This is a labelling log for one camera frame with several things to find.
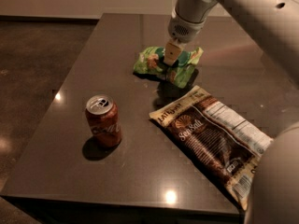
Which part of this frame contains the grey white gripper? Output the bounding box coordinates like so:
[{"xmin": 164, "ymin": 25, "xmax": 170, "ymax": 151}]
[{"xmin": 164, "ymin": 0, "xmax": 217, "ymax": 66}]

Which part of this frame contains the green rice chip bag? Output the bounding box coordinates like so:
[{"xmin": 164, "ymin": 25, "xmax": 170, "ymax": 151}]
[{"xmin": 134, "ymin": 47, "xmax": 203, "ymax": 89}]

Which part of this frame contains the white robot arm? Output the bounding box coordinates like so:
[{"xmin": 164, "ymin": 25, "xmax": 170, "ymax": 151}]
[{"xmin": 164, "ymin": 0, "xmax": 299, "ymax": 224}]

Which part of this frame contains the red coke can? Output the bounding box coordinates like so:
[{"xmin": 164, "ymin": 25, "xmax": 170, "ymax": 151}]
[{"xmin": 85, "ymin": 94, "xmax": 121, "ymax": 148}]

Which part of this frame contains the brown sea salt chip bag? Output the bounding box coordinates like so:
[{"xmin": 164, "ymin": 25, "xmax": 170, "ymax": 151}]
[{"xmin": 149, "ymin": 86, "xmax": 273, "ymax": 209}]

